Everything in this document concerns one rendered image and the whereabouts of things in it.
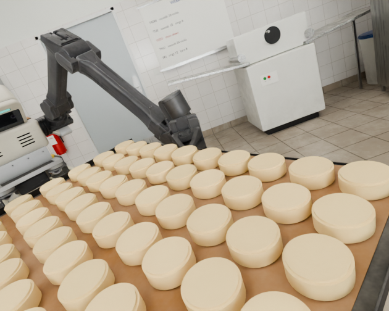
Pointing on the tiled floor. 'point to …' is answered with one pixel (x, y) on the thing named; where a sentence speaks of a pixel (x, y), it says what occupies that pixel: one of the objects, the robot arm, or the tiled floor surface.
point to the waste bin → (368, 56)
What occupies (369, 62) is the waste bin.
